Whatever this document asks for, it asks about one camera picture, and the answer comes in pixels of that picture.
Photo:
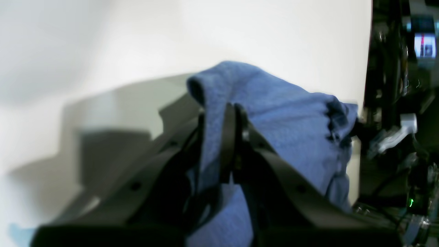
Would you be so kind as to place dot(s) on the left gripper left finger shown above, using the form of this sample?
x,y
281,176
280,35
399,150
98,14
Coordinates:
x,y
152,207

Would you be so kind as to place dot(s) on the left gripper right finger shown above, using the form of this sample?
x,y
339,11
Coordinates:
x,y
285,209

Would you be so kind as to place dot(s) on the dark blue t-shirt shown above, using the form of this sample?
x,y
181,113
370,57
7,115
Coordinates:
x,y
310,131

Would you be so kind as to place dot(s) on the wall monitor screen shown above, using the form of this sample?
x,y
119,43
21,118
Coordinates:
x,y
422,33

